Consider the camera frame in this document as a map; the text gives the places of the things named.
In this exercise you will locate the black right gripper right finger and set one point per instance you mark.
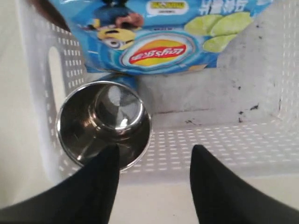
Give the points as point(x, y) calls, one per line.
point(222, 197)

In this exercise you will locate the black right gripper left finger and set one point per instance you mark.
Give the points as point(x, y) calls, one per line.
point(87, 197)

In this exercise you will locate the blue chips bag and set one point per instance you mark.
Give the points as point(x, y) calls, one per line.
point(148, 37)

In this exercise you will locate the white perforated plastic basket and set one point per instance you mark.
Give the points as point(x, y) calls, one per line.
point(245, 111)

